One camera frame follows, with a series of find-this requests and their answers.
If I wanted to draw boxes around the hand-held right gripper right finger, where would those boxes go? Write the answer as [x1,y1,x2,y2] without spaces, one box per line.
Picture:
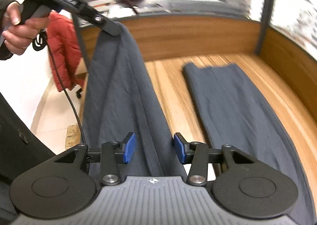
[173,132,256,187]

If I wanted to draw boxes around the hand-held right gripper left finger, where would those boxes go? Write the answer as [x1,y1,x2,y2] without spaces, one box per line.
[54,132,136,187]

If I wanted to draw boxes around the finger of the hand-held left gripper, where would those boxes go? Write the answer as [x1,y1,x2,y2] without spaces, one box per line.
[95,15,124,37]

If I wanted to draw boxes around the dark grey pants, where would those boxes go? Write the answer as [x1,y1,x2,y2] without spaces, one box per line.
[82,20,317,225]

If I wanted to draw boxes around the person's left hand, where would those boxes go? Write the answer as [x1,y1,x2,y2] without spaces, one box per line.
[2,1,50,56]

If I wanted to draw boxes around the red padded jacket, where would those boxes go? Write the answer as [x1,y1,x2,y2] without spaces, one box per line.
[47,12,86,93]

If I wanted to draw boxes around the brass floor socket cover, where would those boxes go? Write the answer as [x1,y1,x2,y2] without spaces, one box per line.
[67,124,80,138]
[65,137,79,150]

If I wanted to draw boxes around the glass and wood desk partition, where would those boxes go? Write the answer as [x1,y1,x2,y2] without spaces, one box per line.
[258,0,317,106]
[66,0,263,62]

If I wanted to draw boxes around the person's black coat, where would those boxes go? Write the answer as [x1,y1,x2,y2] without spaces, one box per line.
[0,91,61,225]

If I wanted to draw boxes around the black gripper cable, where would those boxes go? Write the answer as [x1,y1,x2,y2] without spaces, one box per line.
[45,29,86,146]

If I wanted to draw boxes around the dark partition post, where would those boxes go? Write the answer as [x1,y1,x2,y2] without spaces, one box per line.
[255,0,276,55]

